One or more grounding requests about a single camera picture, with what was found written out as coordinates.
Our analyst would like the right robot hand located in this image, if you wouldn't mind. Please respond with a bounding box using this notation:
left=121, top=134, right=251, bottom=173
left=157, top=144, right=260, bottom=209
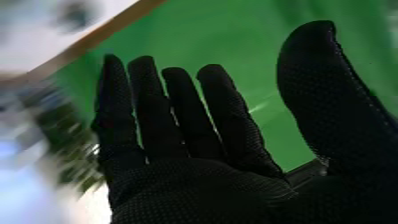
left=91, top=19, right=398, bottom=224

